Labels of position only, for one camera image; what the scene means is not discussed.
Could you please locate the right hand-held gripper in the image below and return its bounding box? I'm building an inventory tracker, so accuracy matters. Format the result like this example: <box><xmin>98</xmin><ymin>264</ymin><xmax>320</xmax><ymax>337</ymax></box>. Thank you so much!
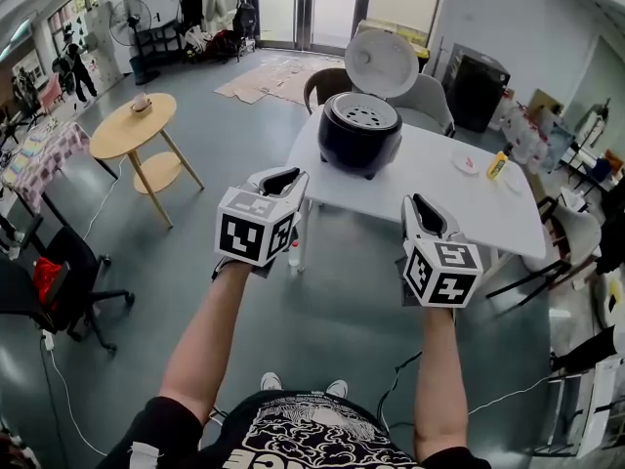
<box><xmin>399</xmin><ymin>192</ymin><xmax>485</xmax><ymax>312</ymax></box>

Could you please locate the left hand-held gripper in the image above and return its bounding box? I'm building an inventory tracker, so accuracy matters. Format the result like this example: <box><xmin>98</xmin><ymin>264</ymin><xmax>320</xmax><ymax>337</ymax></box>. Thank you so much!
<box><xmin>210</xmin><ymin>166</ymin><xmax>310</xmax><ymax>282</ymax></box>

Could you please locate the white perforated steamer tray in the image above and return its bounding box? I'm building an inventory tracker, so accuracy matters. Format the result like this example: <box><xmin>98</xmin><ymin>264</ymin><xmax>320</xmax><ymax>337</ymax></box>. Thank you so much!
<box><xmin>331</xmin><ymin>94</ymin><xmax>396</xmax><ymax>130</ymax></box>

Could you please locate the person's right forearm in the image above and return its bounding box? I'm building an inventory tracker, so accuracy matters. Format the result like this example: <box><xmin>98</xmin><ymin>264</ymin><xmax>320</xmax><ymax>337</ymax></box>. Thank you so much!
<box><xmin>412</xmin><ymin>303</ymin><xmax>471</xmax><ymax>463</ymax></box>

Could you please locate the person's left forearm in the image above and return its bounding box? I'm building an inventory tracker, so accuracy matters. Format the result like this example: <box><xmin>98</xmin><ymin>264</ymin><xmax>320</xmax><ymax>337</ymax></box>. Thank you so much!
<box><xmin>158</xmin><ymin>260</ymin><xmax>255</xmax><ymax>427</ymax></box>

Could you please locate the white plate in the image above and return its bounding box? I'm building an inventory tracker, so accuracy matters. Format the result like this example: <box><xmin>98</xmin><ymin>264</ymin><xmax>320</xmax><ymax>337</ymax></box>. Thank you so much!
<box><xmin>451</xmin><ymin>149</ymin><xmax>480</xmax><ymax>176</ymax></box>

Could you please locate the dark rice cooker white lid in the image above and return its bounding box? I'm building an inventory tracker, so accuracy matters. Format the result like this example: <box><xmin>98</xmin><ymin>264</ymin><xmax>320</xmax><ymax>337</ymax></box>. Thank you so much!
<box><xmin>317</xmin><ymin>26</ymin><xmax>420</xmax><ymax>182</ymax></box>

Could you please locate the yellow bottle black cap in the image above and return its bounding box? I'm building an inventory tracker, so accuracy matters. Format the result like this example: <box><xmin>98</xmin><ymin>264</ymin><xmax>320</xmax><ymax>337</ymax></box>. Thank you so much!
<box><xmin>486</xmin><ymin>143</ymin><xmax>514</xmax><ymax>181</ymax></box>

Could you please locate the flattened cardboard sheet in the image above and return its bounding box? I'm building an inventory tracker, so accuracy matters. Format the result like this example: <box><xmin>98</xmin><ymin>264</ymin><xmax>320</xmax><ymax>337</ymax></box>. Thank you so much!
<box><xmin>213</xmin><ymin>56</ymin><xmax>346</xmax><ymax>107</ymax></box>

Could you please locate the brown round-back chair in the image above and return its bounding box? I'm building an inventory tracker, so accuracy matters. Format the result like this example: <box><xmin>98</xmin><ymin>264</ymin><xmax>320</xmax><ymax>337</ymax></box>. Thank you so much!
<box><xmin>303</xmin><ymin>67</ymin><xmax>354</xmax><ymax>115</ymax></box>

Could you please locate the grey upholstered chair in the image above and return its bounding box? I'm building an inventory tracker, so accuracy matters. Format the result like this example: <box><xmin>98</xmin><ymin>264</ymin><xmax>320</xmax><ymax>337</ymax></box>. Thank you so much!
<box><xmin>388</xmin><ymin>73</ymin><xmax>456</xmax><ymax>139</ymax></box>
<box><xmin>485</xmin><ymin>195</ymin><xmax>603</xmax><ymax>307</ymax></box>

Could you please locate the row of water jugs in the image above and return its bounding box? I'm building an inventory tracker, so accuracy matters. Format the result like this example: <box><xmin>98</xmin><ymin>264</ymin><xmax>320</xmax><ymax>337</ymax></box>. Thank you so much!
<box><xmin>497</xmin><ymin>90</ymin><xmax>556</xmax><ymax>175</ymax></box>

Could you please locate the black cabinet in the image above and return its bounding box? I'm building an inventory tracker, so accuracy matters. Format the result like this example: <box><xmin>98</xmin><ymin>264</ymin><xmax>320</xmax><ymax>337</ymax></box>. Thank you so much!
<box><xmin>441</xmin><ymin>42</ymin><xmax>512</xmax><ymax>134</ymax></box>

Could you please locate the red bag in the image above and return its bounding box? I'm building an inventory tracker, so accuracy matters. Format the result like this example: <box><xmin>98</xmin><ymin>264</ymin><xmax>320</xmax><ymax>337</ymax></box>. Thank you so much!
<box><xmin>204</xmin><ymin>29</ymin><xmax>240</xmax><ymax>61</ymax></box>

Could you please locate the round wooden side table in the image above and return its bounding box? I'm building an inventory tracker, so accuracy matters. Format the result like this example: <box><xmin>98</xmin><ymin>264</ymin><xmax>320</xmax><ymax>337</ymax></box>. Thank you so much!
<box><xmin>89</xmin><ymin>92</ymin><xmax>205</xmax><ymax>228</ymax></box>

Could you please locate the white bag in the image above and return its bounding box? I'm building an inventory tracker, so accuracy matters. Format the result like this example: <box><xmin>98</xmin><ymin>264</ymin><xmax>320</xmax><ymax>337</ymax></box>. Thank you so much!
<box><xmin>183</xmin><ymin>25</ymin><xmax>214</xmax><ymax>53</ymax></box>

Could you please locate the black backpack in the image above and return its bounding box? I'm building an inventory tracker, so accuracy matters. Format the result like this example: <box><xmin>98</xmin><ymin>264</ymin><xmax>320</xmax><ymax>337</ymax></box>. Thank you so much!
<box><xmin>232</xmin><ymin>2</ymin><xmax>258</xmax><ymax>43</ymax></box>

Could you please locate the glass double door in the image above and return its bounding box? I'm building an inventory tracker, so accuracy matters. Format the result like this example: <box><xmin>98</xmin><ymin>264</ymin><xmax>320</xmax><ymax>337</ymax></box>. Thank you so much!
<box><xmin>258</xmin><ymin>0</ymin><xmax>375</xmax><ymax>51</ymax></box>

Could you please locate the black metal rack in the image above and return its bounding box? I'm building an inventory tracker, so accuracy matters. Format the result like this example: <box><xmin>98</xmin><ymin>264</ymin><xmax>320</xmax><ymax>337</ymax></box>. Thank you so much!
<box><xmin>134</xmin><ymin>17</ymin><xmax>182</xmax><ymax>75</ymax></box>

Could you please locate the small cardboard box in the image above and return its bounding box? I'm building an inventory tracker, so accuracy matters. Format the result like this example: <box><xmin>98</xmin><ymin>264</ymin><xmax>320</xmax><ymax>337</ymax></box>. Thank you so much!
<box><xmin>358</xmin><ymin>17</ymin><xmax>409</xmax><ymax>36</ymax></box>

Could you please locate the black office chair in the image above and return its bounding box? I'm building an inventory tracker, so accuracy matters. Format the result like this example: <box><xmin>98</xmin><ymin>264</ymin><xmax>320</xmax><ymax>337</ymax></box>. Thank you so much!
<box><xmin>0</xmin><ymin>225</ymin><xmax>136</xmax><ymax>356</ymax></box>

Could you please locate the black standing fan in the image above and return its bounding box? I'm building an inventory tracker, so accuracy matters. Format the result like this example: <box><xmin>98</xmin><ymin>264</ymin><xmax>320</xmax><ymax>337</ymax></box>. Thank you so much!
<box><xmin>107</xmin><ymin>0</ymin><xmax>162</xmax><ymax>86</ymax></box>

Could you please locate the checkered cloth table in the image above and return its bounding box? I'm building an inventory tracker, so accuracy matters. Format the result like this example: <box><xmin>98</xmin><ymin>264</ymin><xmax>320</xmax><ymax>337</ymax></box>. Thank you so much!
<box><xmin>0</xmin><ymin>119</ymin><xmax>92</xmax><ymax>214</ymax></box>

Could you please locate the white metal rack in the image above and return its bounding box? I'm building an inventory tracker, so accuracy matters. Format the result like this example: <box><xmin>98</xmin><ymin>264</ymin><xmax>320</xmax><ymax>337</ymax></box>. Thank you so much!
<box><xmin>531</xmin><ymin>357</ymin><xmax>625</xmax><ymax>458</ymax></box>

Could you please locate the person's black printed t-shirt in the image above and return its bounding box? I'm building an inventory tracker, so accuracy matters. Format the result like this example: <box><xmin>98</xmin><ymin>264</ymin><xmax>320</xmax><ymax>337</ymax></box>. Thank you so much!
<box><xmin>95</xmin><ymin>391</ymin><xmax>489</xmax><ymax>469</ymax></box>

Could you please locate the pink chair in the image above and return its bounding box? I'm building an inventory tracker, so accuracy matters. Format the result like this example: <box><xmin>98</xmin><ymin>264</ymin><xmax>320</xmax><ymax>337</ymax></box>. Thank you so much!
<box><xmin>38</xmin><ymin>73</ymin><xmax>63</xmax><ymax>114</ymax></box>

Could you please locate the red cloth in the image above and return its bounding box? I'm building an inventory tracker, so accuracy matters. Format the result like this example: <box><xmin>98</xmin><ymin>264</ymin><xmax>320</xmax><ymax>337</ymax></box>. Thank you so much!
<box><xmin>32</xmin><ymin>256</ymin><xmax>67</xmax><ymax>307</ymax></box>

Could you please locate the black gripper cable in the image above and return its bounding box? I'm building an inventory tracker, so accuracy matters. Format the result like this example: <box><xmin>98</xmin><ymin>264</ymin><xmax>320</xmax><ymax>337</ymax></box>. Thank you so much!
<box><xmin>375</xmin><ymin>352</ymin><xmax>424</xmax><ymax>432</ymax></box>

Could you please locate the white floor cable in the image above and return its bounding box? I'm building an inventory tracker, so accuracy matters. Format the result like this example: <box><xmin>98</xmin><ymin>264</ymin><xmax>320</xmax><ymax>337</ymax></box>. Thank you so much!
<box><xmin>41</xmin><ymin>329</ymin><xmax>108</xmax><ymax>458</ymax></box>

